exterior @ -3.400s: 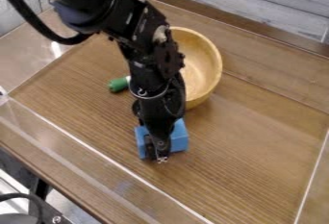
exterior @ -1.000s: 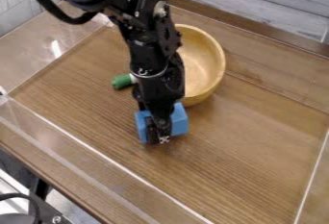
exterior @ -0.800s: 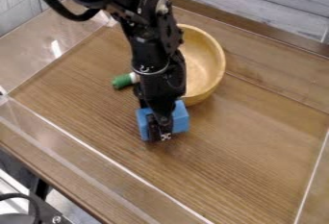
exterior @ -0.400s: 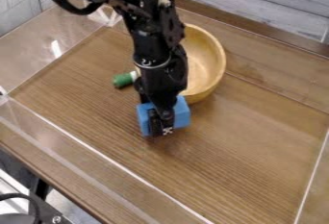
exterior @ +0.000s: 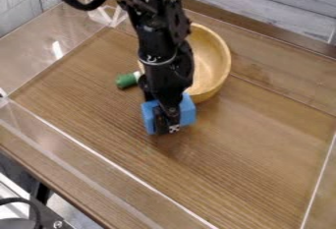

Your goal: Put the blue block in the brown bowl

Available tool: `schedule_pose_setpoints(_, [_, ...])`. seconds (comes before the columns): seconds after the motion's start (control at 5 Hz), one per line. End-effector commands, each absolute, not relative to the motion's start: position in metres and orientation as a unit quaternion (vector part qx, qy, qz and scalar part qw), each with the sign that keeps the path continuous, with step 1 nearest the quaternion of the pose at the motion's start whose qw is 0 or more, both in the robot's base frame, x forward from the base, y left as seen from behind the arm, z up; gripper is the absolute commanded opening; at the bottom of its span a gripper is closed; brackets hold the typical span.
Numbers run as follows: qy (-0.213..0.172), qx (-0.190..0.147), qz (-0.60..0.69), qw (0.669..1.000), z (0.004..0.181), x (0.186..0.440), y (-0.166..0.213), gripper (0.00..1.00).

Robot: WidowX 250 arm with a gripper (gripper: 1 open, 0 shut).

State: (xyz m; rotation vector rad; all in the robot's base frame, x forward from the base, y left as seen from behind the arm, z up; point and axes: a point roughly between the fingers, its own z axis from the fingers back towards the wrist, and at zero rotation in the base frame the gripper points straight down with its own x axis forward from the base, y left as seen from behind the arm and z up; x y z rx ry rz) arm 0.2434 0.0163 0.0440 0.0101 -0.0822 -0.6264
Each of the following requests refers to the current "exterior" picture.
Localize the small green cylinder toy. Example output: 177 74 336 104
116 71 141 89

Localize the black metal base plate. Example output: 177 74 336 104
29 206 75 229

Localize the black cable lower left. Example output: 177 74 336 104
0 197 43 229

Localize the blue foam block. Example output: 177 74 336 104
140 93 197 135

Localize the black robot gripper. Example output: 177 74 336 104
117 0 195 109

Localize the clear acrylic triangle bracket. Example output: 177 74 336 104
87 5 128 29

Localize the light wooden bowl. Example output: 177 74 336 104
136 22 232 104

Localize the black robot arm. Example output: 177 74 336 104
63 0 195 135

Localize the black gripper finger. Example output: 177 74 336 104
153 105 181 135

